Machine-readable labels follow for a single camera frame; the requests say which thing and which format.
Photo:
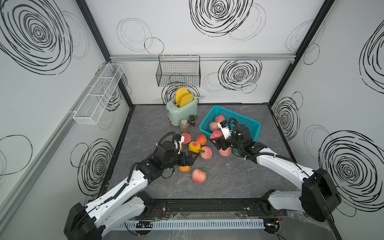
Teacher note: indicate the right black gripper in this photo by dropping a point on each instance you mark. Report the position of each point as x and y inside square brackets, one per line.
[219, 140]

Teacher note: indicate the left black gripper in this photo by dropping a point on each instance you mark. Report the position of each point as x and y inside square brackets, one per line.
[189, 161]

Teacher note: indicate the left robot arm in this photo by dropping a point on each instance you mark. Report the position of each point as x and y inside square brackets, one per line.
[127, 199]

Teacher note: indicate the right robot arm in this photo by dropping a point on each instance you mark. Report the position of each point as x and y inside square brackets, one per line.
[317, 195]

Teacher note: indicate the teal plastic basket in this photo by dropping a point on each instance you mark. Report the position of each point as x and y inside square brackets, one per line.
[253, 125]

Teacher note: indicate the orange yellow peach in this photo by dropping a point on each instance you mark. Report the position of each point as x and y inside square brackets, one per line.
[185, 168]

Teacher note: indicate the yellow peach red spot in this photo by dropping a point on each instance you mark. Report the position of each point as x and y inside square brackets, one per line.
[195, 147]

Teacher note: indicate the pink peach with leaf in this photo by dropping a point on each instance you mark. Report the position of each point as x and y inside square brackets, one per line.
[205, 152]

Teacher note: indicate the orange red wrinkled peach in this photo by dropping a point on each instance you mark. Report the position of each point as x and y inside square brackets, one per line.
[202, 139]

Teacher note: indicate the silver lid spice jar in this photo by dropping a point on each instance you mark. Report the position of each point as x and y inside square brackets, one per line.
[184, 126]

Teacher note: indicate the black lid spice bottle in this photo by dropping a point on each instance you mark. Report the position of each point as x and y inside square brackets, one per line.
[192, 120]

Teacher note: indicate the mint green toaster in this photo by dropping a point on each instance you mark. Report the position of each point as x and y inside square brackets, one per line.
[176, 114]

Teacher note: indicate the front yellow toast slice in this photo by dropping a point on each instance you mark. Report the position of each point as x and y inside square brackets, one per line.
[188, 98]

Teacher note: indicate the yellow toast slice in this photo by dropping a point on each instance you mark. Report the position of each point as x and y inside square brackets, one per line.
[188, 98]
[180, 93]

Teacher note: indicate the rear yellow toast slice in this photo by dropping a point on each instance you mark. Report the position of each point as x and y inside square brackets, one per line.
[180, 93]

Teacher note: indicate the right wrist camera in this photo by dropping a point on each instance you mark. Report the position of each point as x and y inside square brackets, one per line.
[224, 127]

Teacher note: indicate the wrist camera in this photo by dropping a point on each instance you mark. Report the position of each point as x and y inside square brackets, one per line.
[178, 140]
[224, 127]

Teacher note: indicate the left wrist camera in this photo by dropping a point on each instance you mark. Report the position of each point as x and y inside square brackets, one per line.
[178, 140]

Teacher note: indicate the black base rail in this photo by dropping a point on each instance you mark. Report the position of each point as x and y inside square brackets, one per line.
[250, 207]

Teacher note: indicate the black wire wall basket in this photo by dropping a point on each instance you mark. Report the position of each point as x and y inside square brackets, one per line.
[179, 68]

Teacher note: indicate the white slotted cable duct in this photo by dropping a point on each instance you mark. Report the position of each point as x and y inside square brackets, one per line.
[238, 224]

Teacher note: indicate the white mesh wall shelf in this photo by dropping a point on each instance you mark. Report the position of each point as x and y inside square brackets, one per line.
[98, 97]

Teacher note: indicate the aluminium wall rail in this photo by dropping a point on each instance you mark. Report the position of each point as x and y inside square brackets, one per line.
[202, 57]

